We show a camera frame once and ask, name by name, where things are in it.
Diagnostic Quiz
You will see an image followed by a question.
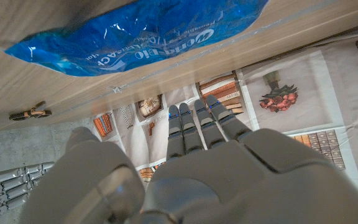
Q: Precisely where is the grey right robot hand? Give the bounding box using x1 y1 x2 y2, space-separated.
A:
0 161 56 224

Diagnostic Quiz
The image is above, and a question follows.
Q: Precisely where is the printed bookshelf backdrop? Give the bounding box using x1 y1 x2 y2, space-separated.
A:
91 29 358 209

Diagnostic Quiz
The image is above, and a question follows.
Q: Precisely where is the blue gel pad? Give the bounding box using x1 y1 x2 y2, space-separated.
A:
4 0 270 77

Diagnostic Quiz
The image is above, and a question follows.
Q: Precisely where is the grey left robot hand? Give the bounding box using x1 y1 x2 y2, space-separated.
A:
19 95 358 224

